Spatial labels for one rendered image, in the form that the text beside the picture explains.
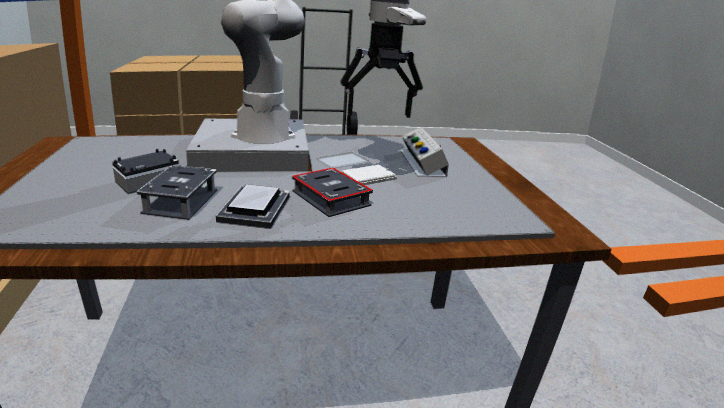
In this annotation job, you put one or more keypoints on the white button panel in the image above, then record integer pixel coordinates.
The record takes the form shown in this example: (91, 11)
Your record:
(429, 161)

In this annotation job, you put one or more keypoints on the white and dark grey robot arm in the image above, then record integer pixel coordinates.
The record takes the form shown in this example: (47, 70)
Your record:
(252, 24)

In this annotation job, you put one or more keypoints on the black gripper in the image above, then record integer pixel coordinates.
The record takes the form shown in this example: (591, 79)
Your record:
(388, 37)

